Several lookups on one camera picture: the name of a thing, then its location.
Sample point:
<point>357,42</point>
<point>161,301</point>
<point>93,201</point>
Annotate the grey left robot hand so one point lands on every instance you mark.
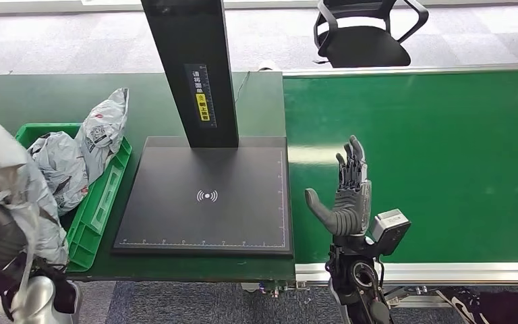
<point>4,234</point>

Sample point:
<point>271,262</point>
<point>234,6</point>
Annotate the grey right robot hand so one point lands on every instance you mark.
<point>348,210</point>

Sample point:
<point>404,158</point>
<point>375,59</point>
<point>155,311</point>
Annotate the white red-logo courier package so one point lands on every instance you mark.
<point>0,152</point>

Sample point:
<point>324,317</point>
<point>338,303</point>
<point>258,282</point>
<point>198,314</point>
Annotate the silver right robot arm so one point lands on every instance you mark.
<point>359,277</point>

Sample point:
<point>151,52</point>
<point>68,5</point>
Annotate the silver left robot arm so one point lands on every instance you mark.
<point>35,299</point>

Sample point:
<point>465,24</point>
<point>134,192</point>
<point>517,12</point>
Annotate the green plastic basket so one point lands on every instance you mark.
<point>98,210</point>

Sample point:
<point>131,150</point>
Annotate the black weighing device with column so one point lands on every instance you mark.
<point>207,196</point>

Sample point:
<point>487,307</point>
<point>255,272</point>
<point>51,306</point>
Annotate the grey QR-code courier package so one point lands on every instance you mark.
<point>105,129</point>

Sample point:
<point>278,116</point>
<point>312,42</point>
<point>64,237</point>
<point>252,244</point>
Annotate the metal fittings under table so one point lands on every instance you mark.
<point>277,289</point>

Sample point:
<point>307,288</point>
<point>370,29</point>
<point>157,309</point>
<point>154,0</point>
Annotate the green conveyor belt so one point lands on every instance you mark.
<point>464,134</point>

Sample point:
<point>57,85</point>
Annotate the small white round object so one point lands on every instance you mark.
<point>269,66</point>

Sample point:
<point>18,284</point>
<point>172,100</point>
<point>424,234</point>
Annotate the black office chair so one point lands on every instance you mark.
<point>364,44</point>

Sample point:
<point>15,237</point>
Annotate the black white patterned object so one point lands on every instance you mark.
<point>496,306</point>

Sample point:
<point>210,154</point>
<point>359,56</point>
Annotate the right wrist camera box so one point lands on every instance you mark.
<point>391,230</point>

